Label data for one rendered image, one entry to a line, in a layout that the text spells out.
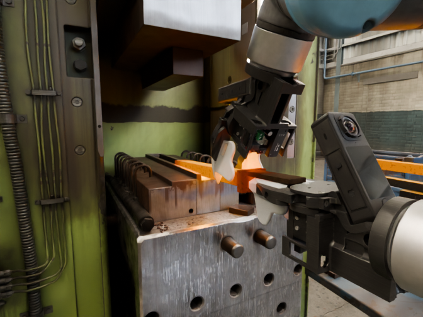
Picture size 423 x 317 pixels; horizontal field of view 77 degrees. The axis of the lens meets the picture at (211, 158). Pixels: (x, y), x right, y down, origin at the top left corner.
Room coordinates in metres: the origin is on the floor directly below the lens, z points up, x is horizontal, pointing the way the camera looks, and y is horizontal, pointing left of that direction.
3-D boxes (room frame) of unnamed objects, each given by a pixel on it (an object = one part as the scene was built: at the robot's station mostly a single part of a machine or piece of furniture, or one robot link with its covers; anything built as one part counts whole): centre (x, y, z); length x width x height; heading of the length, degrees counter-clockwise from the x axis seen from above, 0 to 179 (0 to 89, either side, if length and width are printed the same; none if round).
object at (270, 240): (0.51, -0.11, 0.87); 0.04 x 0.03 x 0.03; 28
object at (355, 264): (0.27, -0.14, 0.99); 0.12 x 0.08 x 0.09; 28
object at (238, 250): (0.48, -0.04, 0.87); 0.04 x 0.03 x 0.03; 28
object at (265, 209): (0.35, -0.07, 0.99); 0.09 x 0.03 x 0.06; 31
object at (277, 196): (0.31, -0.09, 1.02); 0.09 x 0.05 x 0.02; 31
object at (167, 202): (0.72, 0.12, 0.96); 0.42 x 0.20 x 0.09; 28
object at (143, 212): (0.61, 0.20, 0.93); 0.40 x 0.03 x 0.03; 28
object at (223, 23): (0.72, 0.12, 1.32); 0.42 x 0.20 x 0.10; 28
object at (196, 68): (0.76, 0.12, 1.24); 0.30 x 0.07 x 0.06; 28
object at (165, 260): (0.75, 0.08, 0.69); 0.56 x 0.38 x 0.45; 28
